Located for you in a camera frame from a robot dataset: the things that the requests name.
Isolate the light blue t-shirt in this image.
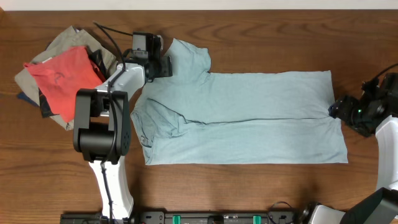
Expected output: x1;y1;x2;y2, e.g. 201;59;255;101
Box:
131;39;348;165

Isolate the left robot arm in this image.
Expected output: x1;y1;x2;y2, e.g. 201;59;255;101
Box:
73;50;172;223

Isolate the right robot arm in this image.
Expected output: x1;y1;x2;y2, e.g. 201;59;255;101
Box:
295;89;397;223

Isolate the dark navy folded garment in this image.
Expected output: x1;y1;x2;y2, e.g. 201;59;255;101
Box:
16;42;108;119

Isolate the red folded t-shirt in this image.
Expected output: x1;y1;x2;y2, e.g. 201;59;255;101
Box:
24;46;103;122

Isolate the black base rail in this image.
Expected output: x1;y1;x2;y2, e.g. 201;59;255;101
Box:
60;210;308;224

